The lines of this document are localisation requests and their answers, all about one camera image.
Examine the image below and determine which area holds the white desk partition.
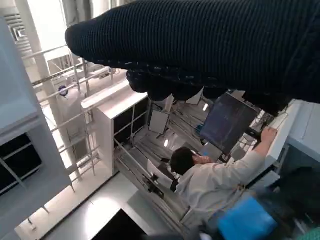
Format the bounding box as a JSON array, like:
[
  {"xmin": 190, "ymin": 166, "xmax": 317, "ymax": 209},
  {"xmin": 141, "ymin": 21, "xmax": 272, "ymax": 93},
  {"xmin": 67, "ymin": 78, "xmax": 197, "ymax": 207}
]
[{"xmin": 264, "ymin": 98, "xmax": 320, "ymax": 181}]

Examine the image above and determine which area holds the person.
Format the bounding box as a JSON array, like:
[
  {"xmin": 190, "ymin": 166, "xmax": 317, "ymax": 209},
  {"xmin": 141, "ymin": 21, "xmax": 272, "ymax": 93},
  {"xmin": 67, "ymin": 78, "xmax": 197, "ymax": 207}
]
[{"xmin": 170, "ymin": 126, "xmax": 280, "ymax": 221}]

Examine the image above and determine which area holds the dark computer monitor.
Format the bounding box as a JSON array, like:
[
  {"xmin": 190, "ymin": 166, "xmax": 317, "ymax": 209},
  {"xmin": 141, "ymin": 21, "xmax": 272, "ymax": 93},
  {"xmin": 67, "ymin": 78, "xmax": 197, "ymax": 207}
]
[{"xmin": 199, "ymin": 93, "xmax": 258, "ymax": 156}]

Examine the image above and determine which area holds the large white box structure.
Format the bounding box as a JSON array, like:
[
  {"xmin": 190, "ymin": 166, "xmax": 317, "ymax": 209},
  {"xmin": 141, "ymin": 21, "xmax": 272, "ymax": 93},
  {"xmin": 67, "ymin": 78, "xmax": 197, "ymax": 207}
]
[{"xmin": 0, "ymin": 14, "xmax": 73, "ymax": 196}]

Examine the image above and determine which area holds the green cutting mat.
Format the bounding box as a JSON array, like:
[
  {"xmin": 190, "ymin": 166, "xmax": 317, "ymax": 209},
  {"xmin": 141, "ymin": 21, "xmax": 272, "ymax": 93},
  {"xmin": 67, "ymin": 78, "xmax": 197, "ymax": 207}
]
[{"xmin": 297, "ymin": 224, "xmax": 320, "ymax": 240}]

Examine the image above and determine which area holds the white slatted air vent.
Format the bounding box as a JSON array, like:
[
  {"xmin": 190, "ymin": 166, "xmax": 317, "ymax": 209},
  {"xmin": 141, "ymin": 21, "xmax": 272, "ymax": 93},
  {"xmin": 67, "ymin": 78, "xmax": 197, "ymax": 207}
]
[{"xmin": 4, "ymin": 12, "xmax": 33, "ymax": 53}]

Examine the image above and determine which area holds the metal scaffold railing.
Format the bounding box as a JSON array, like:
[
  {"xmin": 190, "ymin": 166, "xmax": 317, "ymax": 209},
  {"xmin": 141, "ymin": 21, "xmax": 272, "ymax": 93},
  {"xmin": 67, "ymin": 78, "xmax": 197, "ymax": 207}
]
[{"xmin": 22, "ymin": 44, "xmax": 118, "ymax": 193}]

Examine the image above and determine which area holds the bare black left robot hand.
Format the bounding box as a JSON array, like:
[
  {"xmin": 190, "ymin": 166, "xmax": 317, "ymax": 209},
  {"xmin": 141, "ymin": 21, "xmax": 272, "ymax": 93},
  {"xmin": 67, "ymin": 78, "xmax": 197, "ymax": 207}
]
[{"xmin": 199, "ymin": 187, "xmax": 316, "ymax": 240}]

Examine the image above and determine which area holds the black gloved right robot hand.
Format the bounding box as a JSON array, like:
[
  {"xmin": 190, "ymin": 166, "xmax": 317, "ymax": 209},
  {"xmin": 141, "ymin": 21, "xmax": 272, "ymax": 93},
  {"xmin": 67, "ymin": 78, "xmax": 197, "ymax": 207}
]
[{"xmin": 64, "ymin": 0, "xmax": 320, "ymax": 118}]

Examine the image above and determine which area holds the white frame with dark panels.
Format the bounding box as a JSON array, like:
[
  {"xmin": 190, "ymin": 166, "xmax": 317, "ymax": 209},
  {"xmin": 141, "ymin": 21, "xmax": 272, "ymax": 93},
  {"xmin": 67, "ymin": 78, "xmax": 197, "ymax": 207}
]
[{"xmin": 81, "ymin": 79, "xmax": 151, "ymax": 177}]

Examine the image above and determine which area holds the white tank with blue logo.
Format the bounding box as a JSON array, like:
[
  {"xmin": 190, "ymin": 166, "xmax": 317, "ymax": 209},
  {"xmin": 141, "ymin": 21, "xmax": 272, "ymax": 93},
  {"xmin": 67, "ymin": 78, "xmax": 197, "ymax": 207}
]
[{"xmin": 56, "ymin": 83, "xmax": 87, "ymax": 141}]

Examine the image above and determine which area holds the black flat panel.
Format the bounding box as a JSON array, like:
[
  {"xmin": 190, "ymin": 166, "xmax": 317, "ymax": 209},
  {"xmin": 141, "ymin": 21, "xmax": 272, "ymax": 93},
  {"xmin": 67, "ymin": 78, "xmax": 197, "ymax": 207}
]
[{"xmin": 92, "ymin": 208, "xmax": 149, "ymax": 240}]

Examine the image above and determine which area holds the white softbox light panel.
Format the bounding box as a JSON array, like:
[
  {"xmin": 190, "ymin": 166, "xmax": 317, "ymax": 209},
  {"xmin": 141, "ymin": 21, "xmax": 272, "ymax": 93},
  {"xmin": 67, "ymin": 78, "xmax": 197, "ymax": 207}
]
[
  {"xmin": 186, "ymin": 87, "xmax": 205, "ymax": 106},
  {"xmin": 148, "ymin": 109, "xmax": 171, "ymax": 134}
]

